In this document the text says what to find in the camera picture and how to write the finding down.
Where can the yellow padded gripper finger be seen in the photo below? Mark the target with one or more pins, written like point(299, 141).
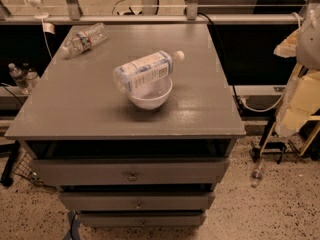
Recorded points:
point(301, 100)
point(287, 48)

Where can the blue label plastic bottle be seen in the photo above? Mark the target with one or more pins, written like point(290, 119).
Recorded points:
point(146, 70)

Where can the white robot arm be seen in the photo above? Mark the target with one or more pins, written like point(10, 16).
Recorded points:
point(308, 42)

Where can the clear bottle on floor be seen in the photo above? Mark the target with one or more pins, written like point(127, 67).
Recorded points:
point(257, 174)

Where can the white bowl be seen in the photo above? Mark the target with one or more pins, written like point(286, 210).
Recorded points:
point(153, 95)

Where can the clear bottle red label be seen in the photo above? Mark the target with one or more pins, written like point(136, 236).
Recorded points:
point(84, 40)

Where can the small clear bottle left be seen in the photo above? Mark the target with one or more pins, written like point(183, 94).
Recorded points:
point(19, 77)

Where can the top grey drawer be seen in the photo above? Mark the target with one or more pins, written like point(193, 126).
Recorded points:
point(102, 172)

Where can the grey drawer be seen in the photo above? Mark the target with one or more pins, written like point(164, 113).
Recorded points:
point(143, 219)
point(102, 172)
point(136, 201)

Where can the grey drawer cabinet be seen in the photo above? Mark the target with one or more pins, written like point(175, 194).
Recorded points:
point(77, 113)

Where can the middle grey drawer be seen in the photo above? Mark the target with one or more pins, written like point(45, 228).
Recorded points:
point(136, 201)

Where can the bottom grey drawer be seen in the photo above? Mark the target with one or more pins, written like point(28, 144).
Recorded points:
point(143, 219)

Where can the white round lamp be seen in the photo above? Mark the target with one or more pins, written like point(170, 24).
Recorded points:
point(38, 5)

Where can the metal railing frame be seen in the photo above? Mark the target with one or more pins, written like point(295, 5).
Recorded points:
point(130, 11)

